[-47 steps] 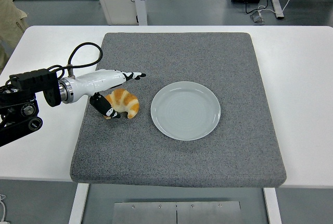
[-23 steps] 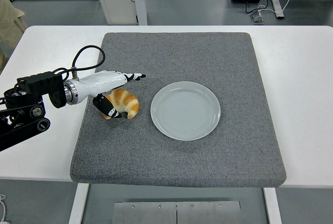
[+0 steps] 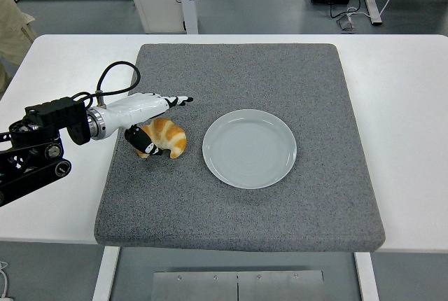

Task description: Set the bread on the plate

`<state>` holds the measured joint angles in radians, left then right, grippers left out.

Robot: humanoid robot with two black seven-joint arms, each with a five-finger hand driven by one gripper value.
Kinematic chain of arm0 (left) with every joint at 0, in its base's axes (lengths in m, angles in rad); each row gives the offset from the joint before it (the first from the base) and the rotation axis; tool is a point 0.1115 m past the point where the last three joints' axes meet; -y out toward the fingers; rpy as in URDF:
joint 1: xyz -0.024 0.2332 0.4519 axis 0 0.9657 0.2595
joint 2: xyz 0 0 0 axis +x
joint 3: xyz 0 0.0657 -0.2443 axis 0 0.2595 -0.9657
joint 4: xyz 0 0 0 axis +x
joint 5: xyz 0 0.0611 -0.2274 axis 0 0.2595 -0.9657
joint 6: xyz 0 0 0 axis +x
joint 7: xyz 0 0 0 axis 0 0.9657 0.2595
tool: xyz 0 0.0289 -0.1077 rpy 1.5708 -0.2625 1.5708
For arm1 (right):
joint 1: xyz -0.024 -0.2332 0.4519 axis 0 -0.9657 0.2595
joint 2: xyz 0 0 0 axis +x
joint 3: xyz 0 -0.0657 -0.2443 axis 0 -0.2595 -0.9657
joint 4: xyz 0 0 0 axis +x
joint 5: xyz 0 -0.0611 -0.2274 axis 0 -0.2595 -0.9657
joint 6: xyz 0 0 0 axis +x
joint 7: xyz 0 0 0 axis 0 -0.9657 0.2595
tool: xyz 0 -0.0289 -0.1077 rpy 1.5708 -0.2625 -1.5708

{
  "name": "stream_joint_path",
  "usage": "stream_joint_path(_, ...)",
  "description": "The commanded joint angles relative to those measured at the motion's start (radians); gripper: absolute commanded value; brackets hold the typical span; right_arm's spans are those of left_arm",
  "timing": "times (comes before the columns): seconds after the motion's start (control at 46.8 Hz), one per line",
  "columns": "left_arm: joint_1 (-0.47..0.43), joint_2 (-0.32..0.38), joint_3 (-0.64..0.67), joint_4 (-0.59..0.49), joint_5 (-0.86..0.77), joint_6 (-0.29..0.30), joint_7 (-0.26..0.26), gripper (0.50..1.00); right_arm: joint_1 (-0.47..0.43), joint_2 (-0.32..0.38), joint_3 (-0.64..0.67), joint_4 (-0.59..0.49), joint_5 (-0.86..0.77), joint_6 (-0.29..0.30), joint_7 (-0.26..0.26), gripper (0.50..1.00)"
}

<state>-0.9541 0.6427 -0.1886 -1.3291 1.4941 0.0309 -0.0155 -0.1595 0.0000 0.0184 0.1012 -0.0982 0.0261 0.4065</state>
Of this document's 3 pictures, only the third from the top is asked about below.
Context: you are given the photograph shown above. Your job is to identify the small grey floor object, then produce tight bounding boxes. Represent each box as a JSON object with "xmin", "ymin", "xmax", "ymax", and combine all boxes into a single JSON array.
[{"xmin": 335, "ymin": 13, "xmax": 357, "ymax": 32}]

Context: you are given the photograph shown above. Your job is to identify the grey felt mat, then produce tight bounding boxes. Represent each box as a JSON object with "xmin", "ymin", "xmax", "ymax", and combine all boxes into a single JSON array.
[{"xmin": 93, "ymin": 42, "xmax": 386, "ymax": 253}]

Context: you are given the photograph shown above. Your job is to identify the light grey round plate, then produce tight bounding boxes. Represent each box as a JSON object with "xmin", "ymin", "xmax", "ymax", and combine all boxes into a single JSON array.
[{"xmin": 202, "ymin": 108, "xmax": 298, "ymax": 190}]

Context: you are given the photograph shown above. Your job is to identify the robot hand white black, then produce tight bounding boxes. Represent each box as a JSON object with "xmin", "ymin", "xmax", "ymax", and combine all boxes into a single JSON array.
[{"xmin": 102, "ymin": 92, "xmax": 195, "ymax": 157}]

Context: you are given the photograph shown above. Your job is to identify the person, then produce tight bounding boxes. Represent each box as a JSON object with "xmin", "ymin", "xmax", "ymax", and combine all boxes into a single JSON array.
[{"xmin": 0, "ymin": 0, "xmax": 37, "ymax": 94}]

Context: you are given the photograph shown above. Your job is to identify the white table leg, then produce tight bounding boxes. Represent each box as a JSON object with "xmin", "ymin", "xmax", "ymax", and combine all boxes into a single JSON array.
[
  {"xmin": 353, "ymin": 251, "xmax": 381, "ymax": 301},
  {"xmin": 91, "ymin": 246, "xmax": 121, "ymax": 301}
]

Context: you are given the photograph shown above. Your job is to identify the white cable with plug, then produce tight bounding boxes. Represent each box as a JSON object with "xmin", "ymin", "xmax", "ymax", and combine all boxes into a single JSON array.
[{"xmin": 0, "ymin": 260, "xmax": 15, "ymax": 301}]

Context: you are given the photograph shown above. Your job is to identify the croissant bread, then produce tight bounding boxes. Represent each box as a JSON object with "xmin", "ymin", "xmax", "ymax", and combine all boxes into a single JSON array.
[{"xmin": 136, "ymin": 118, "xmax": 188, "ymax": 160}]

